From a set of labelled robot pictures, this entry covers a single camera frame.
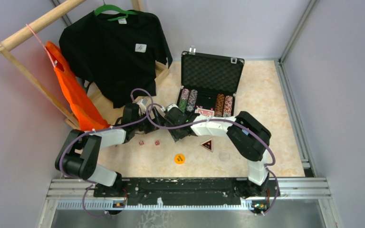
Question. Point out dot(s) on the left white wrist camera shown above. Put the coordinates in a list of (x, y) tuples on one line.
[(142, 103)]

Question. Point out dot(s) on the red white chip stack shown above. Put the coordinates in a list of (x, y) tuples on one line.
[(227, 107)]

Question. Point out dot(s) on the orange round dealer button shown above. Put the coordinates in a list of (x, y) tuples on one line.
[(179, 159)]

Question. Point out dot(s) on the red black triangle marker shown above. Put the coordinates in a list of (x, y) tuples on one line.
[(208, 145)]

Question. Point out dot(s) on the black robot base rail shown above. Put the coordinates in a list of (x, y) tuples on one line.
[(188, 191)]

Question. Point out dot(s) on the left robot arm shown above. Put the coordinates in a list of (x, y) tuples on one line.
[(78, 157)]

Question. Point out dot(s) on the green grey chip stack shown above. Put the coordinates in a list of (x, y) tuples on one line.
[(183, 99)]

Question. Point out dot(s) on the orange black chip stack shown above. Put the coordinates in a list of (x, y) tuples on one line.
[(219, 105)]

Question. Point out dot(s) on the black t-shirt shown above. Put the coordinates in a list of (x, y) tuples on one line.
[(116, 52)]

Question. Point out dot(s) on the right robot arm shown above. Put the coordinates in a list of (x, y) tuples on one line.
[(247, 134)]

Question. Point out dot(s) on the black aluminium poker case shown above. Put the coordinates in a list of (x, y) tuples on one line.
[(210, 75)]

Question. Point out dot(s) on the wooden clothes rack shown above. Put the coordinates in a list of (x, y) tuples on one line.
[(29, 90)]

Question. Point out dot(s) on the purple blue chip stack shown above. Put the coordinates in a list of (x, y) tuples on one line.
[(191, 100)]

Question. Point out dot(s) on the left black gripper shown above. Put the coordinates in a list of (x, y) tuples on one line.
[(135, 116)]

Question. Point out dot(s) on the clear round button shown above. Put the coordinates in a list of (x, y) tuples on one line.
[(224, 156)]

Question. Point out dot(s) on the red playing card deck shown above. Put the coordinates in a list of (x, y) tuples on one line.
[(205, 112)]

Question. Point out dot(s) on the green clothes hanger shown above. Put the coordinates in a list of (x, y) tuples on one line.
[(109, 7)]

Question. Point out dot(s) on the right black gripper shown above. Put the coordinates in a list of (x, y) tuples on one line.
[(168, 120)]

